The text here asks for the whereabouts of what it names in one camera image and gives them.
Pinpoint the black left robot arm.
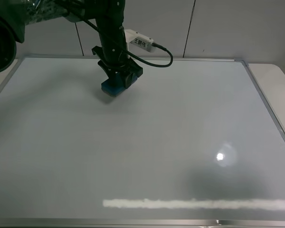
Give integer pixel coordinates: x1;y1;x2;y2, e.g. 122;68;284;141
0;0;143;88

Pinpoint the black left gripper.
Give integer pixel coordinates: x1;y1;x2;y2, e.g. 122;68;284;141
92;46;143;88

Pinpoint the blue whiteboard eraser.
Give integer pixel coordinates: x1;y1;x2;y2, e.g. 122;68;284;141
101;72;127;97

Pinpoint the black camera cable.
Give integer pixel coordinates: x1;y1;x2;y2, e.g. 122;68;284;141
54;4;174;68

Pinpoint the white whiteboard with aluminium frame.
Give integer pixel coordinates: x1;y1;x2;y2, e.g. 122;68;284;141
0;57;285;228

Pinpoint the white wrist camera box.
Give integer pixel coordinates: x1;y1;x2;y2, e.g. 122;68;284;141
124;29;156;53

